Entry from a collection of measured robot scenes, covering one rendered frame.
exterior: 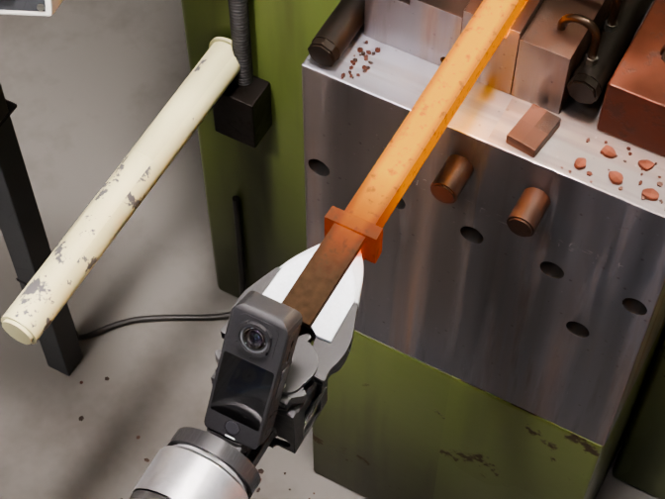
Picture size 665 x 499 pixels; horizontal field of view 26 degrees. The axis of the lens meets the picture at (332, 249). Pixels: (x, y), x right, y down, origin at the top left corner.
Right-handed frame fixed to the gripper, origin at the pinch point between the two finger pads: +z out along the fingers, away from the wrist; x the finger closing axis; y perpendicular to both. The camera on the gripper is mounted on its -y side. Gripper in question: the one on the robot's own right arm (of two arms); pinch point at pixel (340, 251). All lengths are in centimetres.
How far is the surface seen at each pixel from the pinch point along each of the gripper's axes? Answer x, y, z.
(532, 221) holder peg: 9.7, 12.4, 18.4
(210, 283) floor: -46, 100, 43
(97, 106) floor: -82, 99, 65
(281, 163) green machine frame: -31, 58, 42
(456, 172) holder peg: 1.5, 12.1, 19.7
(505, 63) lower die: 1.9, 4.9, 27.7
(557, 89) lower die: 7.0, 5.5, 27.7
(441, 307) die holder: 0.8, 39.5, 22.1
